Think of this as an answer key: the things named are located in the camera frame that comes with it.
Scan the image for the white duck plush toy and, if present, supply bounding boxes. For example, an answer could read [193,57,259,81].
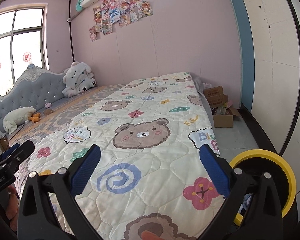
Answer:
[2,106,37,134]

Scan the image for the person's right hand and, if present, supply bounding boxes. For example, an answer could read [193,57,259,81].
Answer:
[141,231,163,240]

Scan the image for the white and blue wardrobe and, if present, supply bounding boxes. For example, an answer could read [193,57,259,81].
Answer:
[230,0,300,219]

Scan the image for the anime poster cluster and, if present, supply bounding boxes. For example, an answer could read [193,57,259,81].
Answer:
[89,0,153,42]

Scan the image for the white bear plush toy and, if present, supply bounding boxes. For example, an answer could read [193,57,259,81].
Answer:
[62,61,96,98]

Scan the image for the person's left hand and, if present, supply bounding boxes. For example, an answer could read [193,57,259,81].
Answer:
[6,185,19,232]

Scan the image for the grey mattress side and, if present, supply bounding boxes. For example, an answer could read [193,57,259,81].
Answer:
[190,73,215,129]

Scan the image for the window with red stickers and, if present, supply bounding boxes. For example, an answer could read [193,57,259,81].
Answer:
[0,4,49,95]

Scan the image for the small orange plush toy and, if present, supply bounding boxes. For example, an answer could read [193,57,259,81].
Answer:
[29,113,40,123]

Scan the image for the grey tufted headboard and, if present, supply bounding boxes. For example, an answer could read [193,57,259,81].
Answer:
[0,64,65,138]

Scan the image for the small pink toy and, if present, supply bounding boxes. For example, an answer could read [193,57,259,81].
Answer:
[45,102,52,108]

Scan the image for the small brown toy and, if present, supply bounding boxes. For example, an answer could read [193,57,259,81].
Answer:
[43,108,53,115]

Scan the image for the cartoon bear quilt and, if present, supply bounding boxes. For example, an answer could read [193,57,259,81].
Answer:
[15,72,224,239]

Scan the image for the open cardboard box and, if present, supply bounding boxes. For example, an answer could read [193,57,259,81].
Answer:
[204,86,240,128]

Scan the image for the yellow rimmed black trash bin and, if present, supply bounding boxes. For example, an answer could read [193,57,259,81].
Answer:
[230,149,296,217]

